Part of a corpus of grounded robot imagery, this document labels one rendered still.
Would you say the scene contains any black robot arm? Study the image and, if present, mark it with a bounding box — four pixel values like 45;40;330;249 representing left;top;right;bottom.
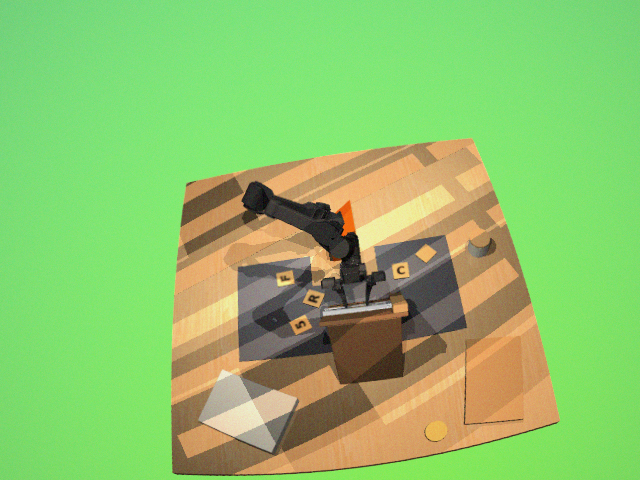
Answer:
241;181;367;284

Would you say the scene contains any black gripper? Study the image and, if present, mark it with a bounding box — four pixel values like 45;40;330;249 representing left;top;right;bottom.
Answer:
321;255;386;309

